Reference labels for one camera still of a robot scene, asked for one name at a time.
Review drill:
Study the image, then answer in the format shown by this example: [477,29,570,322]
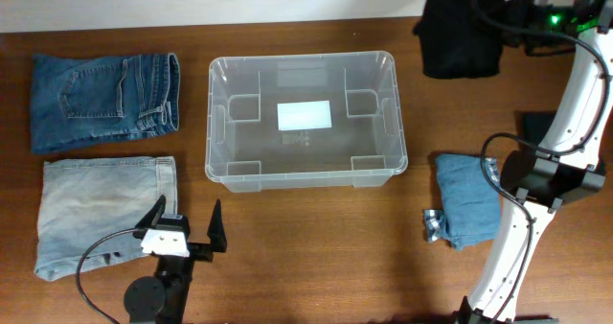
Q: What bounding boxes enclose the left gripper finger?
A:
[207,199,228,253]
[133,195,167,239]

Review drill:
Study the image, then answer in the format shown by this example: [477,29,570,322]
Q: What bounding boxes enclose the large black garment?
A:
[413,0,503,80]

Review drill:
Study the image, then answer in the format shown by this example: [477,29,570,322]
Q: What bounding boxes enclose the small black garment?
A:
[519,111,556,145]

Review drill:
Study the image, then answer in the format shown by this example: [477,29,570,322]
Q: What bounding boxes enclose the blue shirt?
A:
[423,153,501,251]

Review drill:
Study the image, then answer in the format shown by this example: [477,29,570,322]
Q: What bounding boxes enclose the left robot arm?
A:
[124,196,227,324]

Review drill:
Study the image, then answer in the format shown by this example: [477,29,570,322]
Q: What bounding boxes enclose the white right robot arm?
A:
[455,0,612,323]

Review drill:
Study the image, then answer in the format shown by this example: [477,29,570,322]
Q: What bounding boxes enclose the light blue folded jeans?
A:
[34,156,178,282]

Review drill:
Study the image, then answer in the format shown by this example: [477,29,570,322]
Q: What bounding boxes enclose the dark blue folded jeans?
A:
[30,53,181,154]

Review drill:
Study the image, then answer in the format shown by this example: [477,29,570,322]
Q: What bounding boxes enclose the white label in bin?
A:
[277,101,332,131]

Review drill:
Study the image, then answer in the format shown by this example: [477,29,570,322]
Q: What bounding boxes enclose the clear plastic storage bin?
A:
[204,51,408,193]

